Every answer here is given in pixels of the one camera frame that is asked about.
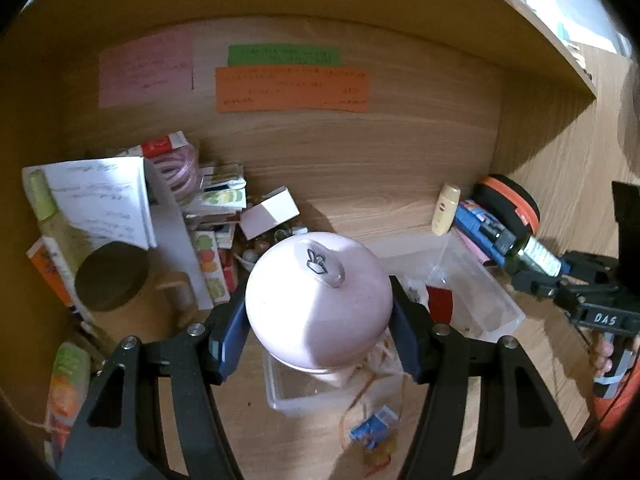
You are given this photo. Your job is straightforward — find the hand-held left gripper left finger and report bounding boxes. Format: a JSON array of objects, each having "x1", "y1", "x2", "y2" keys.
[{"x1": 57, "y1": 292, "x2": 251, "y2": 480}]

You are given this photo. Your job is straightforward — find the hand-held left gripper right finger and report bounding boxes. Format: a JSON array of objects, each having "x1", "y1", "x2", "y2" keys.
[{"x1": 387, "y1": 275, "x2": 583, "y2": 480}]

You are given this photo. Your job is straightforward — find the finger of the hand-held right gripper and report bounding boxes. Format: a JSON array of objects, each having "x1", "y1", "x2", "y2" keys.
[
  {"x1": 557, "y1": 251, "x2": 623, "y2": 286},
  {"x1": 510, "y1": 267, "x2": 593, "y2": 313}
]

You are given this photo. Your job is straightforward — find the large clear plastic box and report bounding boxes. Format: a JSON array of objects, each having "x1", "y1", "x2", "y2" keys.
[{"x1": 365, "y1": 234, "x2": 526, "y2": 346}]

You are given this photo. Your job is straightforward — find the pink round dome object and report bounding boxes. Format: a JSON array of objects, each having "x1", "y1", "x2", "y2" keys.
[{"x1": 245, "y1": 232, "x2": 393, "y2": 376}]

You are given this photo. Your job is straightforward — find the small clear plastic box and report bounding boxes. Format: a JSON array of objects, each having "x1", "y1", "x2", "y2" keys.
[{"x1": 262, "y1": 347, "x2": 361, "y2": 418}]

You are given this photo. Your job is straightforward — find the wooden desktop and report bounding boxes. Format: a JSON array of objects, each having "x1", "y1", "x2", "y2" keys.
[{"x1": 0, "y1": 180, "x2": 640, "y2": 480}]

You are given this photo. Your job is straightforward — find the small clear plastic bag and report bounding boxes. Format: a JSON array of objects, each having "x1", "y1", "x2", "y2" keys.
[{"x1": 360, "y1": 335, "x2": 406, "y2": 381}]

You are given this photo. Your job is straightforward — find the red tassel ornament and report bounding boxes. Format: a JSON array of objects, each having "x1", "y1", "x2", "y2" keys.
[{"x1": 426, "y1": 285, "x2": 453, "y2": 321}]

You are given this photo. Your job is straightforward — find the orange black round case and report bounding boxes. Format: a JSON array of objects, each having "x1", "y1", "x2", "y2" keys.
[{"x1": 472, "y1": 174, "x2": 541, "y2": 241}]

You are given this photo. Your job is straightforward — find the small blue packet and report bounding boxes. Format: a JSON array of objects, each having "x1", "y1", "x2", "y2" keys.
[{"x1": 350, "y1": 406, "x2": 402, "y2": 453}]

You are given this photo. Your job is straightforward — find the cream tube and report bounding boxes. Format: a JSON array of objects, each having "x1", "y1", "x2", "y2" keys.
[{"x1": 431, "y1": 183, "x2": 462, "y2": 237}]

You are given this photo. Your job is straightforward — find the small white pink box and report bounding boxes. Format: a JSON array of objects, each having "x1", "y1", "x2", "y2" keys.
[{"x1": 239, "y1": 186, "x2": 301, "y2": 241}]

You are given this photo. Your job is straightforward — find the brown mug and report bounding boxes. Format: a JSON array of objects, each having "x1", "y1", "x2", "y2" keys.
[{"x1": 75, "y1": 241, "x2": 198, "y2": 331}]

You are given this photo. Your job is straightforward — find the fruit pattern boxes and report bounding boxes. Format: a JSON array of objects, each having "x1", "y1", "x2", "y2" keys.
[{"x1": 185, "y1": 162, "x2": 248, "y2": 223}]

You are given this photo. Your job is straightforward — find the green orange sanitiser bottle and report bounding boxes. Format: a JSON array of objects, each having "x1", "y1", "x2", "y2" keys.
[{"x1": 44, "y1": 341, "x2": 93, "y2": 461}]

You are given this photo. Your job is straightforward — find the pink coiled tube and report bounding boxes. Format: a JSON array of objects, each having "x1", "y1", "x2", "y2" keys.
[{"x1": 150, "y1": 142, "x2": 203, "y2": 196}]

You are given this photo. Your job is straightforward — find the white handwritten notebook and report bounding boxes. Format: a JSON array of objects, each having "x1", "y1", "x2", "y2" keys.
[{"x1": 22, "y1": 157, "x2": 158, "y2": 251}]

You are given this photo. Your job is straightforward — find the orange box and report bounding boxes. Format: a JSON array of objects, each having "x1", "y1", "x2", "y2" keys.
[{"x1": 26, "y1": 237, "x2": 81, "y2": 311}]

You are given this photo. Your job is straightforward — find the red white box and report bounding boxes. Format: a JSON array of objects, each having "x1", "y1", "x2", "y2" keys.
[{"x1": 125, "y1": 131, "x2": 193, "y2": 161}]

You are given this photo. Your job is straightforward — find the green spray bottle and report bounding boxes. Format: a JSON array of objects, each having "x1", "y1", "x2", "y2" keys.
[{"x1": 24, "y1": 169, "x2": 96, "y2": 281}]

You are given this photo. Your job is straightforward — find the orange sticky note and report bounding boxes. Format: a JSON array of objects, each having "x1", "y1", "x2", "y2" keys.
[{"x1": 215, "y1": 66, "x2": 371, "y2": 113}]

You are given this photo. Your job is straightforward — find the pink sticky note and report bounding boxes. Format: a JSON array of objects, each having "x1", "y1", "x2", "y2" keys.
[{"x1": 98, "y1": 30, "x2": 195, "y2": 109}]

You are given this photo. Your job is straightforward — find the green sticky note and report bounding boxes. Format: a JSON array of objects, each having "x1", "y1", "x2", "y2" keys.
[{"x1": 227, "y1": 45, "x2": 342, "y2": 67}]

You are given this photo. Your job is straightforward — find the white orange cord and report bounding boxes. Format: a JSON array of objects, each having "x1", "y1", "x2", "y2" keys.
[{"x1": 337, "y1": 350, "x2": 416, "y2": 476}]

